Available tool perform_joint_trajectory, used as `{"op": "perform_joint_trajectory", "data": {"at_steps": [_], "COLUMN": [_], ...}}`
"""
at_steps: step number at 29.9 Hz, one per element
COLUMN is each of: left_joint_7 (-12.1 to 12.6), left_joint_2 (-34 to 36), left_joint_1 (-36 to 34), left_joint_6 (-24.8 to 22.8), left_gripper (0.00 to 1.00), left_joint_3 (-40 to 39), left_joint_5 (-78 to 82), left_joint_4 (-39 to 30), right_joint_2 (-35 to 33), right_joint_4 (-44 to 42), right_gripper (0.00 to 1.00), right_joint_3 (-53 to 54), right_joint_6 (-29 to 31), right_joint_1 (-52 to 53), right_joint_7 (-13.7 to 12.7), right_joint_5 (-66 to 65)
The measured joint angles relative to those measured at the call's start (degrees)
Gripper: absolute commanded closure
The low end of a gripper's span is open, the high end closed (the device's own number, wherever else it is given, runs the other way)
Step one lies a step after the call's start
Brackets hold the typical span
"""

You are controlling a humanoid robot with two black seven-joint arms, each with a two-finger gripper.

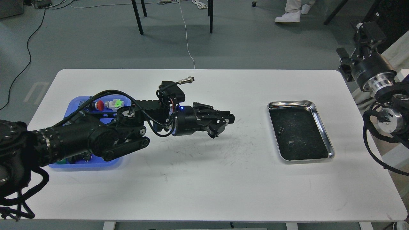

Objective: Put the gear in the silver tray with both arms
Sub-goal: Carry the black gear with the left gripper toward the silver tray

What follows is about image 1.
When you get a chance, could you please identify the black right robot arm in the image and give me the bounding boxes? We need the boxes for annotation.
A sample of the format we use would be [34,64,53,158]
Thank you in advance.
[336,20,409,176]

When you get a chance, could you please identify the black equipment case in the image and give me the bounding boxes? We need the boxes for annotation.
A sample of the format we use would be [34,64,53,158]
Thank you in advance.
[363,0,409,53]

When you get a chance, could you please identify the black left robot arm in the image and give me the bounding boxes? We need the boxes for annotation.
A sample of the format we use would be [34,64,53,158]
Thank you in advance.
[0,77,235,221]

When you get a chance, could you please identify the blue plastic tray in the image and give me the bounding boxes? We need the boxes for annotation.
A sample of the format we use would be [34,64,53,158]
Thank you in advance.
[49,95,131,171]

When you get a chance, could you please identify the black chair legs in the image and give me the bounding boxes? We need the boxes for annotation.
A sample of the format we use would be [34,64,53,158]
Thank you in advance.
[131,0,214,35]

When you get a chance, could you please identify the red push button switch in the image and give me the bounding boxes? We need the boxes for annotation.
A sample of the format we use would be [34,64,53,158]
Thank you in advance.
[85,100,105,112]

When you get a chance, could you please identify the silver metal tray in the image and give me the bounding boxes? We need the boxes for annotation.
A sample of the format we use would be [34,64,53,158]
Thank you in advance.
[267,100,336,164]

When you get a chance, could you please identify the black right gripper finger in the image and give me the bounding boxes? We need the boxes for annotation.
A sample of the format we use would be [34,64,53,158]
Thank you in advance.
[351,20,387,58]
[336,48,355,82]

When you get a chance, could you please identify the white sneaker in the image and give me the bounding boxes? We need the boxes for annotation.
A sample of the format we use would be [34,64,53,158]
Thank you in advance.
[274,10,301,23]

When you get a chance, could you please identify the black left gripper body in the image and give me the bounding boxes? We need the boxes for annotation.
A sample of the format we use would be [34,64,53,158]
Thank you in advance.
[172,102,213,136]

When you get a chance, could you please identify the white floor cable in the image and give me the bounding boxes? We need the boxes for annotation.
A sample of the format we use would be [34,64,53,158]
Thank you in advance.
[69,0,209,69]

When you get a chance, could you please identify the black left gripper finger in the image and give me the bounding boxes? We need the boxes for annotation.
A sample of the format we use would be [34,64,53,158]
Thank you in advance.
[204,123,228,139]
[198,109,235,125]

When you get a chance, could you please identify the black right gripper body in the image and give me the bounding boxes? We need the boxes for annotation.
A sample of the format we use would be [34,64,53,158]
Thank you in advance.
[350,53,397,93]

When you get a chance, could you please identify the green and white switch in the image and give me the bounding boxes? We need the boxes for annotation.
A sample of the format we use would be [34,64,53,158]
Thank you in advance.
[104,99,125,112]

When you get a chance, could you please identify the black switch block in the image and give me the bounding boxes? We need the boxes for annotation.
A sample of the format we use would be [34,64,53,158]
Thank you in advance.
[70,153,92,164]

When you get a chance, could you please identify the black floor cable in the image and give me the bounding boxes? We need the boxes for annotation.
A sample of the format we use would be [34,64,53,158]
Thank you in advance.
[0,0,53,110]

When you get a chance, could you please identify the green push button switch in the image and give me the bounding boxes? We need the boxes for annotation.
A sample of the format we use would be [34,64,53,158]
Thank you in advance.
[55,159,69,165]

